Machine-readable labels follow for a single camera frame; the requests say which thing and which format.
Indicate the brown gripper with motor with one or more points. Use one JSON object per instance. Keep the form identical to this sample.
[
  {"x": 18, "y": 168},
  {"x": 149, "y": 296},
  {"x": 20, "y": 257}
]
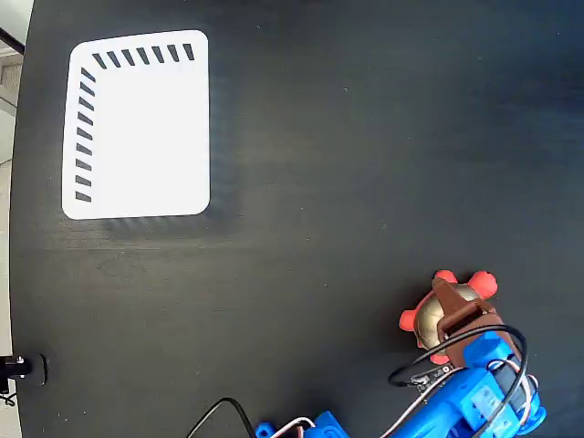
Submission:
[{"x": 462, "y": 316}]

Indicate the red turtle toy gold shell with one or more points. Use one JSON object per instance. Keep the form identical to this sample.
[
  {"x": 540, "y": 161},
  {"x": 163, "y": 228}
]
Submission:
[{"x": 426, "y": 319}]

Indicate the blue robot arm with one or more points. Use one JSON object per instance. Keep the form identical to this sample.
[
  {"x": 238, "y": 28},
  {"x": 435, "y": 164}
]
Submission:
[{"x": 474, "y": 401}]

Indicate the white rectangular mat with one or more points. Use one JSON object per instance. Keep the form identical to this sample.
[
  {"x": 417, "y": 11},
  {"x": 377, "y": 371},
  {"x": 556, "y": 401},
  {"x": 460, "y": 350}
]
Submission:
[{"x": 146, "y": 137}]

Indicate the black table clamp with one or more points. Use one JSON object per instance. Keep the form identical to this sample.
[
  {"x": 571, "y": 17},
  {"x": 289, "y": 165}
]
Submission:
[{"x": 41, "y": 369}]

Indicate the black rod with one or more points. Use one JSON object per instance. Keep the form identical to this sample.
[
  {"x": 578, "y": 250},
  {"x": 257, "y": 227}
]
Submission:
[{"x": 11, "y": 40}]

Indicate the bare camera circuit board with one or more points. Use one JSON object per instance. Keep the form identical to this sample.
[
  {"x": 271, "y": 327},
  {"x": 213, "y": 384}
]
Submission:
[{"x": 431, "y": 378}]

